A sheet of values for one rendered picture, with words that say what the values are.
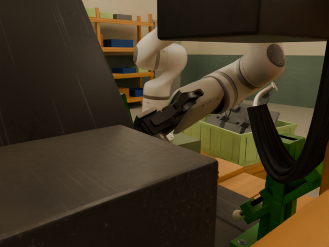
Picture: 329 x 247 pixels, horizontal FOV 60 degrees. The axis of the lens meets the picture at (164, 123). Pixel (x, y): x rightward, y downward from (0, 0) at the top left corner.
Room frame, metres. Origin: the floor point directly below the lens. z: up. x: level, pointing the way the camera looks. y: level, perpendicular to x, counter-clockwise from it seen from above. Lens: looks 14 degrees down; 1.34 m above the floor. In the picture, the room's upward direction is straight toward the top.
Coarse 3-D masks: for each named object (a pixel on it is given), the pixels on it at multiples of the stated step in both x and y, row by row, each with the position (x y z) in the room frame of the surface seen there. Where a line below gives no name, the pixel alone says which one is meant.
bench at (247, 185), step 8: (240, 176) 1.00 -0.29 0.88; (248, 176) 1.00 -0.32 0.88; (224, 184) 0.93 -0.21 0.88; (232, 184) 0.93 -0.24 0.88; (240, 184) 0.93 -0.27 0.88; (248, 184) 0.93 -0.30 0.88; (256, 184) 0.93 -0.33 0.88; (264, 184) 0.93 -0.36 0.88; (240, 192) 0.87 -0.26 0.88; (248, 192) 0.87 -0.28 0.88; (256, 192) 0.87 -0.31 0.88; (304, 200) 0.82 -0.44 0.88; (312, 200) 0.82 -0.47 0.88; (296, 208) 0.77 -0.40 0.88
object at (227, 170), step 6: (222, 162) 1.09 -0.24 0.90; (228, 162) 1.09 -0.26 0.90; (222, 168) 1.03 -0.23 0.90; (228, 168) 1.03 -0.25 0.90; (234, 168) 1.03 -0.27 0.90; (240, 168) 1.03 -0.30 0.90; (222, 174) 0.97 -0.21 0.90; (228, 174) 0.98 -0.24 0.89; (234, 174) 1.01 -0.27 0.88; (222, 180) 0.96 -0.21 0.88
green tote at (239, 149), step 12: (204, 120) 1.93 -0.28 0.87; (228, 120) 1.93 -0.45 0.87; (192, 132) 1.62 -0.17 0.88; (204, 132) 1.52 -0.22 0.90; (216, 132) 1.43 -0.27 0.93; (228, 132) 1.35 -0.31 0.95; (288, 132) 1.46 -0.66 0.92; (204, 144) 1.52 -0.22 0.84; (216, 144) 1.43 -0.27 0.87; (228, 144) 1.35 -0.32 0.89; (240, 144) 1.29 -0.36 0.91; (252, 144) 1.33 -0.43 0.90; (216, 156) 1.42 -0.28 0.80; (228, 156) 1.35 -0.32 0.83; (240, 156) 1.29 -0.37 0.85; (252, 156) 1.33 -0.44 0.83
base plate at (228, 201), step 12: (228, 192) 0.84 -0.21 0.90; (216, 204) 0.76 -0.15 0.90; (228, 204) 0.76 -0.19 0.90; (240, 204) 0.76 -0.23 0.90; (216, 216) 0.70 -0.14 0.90; (228, 216) 0.70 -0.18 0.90; (216, 228) 0.64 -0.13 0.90; (228, 228) 0.64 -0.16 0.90; (240, 228) 0.64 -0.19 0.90; (216, 240) 0.59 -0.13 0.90; (228, 240) 0.59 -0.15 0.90
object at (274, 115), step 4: (268, 92) 1.60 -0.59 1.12; (264, 96) 1.58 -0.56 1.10; (268, 96) 1.59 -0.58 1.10; (260, 100) 1.61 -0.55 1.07; (264, 100) 1.59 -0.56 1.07; (268, 100) 1.58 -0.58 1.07; (260, 104) 1.59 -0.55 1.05; (272, 112) 1.51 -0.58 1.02; (276, 112) 1.49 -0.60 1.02; (272, 116) 1.49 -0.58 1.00; (276, 116) 1.48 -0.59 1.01; (276, 120) 1.47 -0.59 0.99; (248, 128) 1.56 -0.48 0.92; (244, 132) 1.50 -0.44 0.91; (248, 132) 1.48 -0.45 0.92
